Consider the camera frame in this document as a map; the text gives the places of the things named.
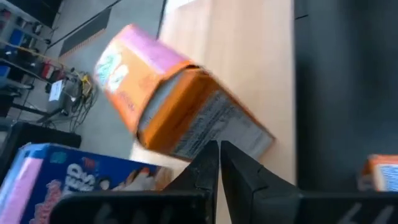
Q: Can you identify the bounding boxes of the storage rack with bins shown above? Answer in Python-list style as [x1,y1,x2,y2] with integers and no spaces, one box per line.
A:
[0,0,63,91]

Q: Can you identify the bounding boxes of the black floor mat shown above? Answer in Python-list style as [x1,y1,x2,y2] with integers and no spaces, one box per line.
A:
[58,6,112,58]

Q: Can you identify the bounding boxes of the orange Frosted Mini Wheats box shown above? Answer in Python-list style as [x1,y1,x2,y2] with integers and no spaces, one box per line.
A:
[93,23,276,162]
[357,154,398,192]

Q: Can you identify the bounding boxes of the cable bundle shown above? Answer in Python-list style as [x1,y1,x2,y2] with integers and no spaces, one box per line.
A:
[67,71,99,131]

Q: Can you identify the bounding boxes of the white paper label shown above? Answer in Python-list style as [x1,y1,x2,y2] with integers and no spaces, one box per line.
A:
[48,79,66,103]

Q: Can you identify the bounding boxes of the blue Frosted Flakes box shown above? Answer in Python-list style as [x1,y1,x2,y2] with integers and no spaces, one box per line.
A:
[0,142,174,224]

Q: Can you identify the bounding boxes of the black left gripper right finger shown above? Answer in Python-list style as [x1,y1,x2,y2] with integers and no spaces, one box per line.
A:
[220,139,398,224]

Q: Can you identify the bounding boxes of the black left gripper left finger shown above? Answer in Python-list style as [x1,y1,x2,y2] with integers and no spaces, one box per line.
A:
[49,139,221,224]

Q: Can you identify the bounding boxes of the black case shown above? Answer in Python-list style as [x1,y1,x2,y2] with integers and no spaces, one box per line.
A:
[0,121,82,184]

